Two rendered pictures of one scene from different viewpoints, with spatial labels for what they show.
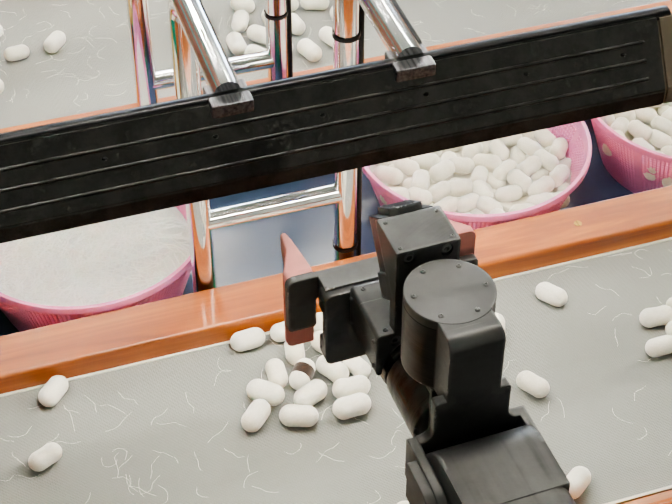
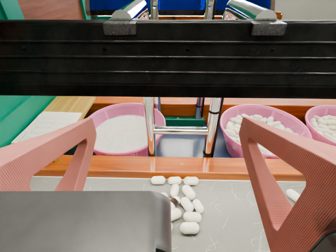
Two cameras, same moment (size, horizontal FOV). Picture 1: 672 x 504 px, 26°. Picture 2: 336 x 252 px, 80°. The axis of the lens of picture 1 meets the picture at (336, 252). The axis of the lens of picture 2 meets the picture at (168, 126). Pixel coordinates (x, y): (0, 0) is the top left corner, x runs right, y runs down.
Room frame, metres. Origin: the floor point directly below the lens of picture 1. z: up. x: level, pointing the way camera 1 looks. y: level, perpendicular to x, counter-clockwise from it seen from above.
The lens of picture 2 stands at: (0.70, -0.04, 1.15)
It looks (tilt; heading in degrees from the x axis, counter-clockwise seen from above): 37 degrees down; 20
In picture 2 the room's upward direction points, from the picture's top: straight up
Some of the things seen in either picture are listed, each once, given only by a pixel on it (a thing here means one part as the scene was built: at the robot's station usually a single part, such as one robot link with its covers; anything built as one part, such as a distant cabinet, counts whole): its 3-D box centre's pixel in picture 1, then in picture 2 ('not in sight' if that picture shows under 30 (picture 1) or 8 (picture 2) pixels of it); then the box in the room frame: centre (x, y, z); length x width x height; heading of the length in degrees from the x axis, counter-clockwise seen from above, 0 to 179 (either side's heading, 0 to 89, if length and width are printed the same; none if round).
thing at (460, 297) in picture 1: (459, 393); not in sight; (0.59, -0.08, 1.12); 0.12 x 0.09 x 0.12; 20
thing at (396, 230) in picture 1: (407, 275); not in sight; (0.69, -0.05, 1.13); 0.07 x 0.06 x 0.11; 110
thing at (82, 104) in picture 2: not in sight; (56, 122); (1.07, 0.47, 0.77); 0.33 x 0.15 x 0.01; 18
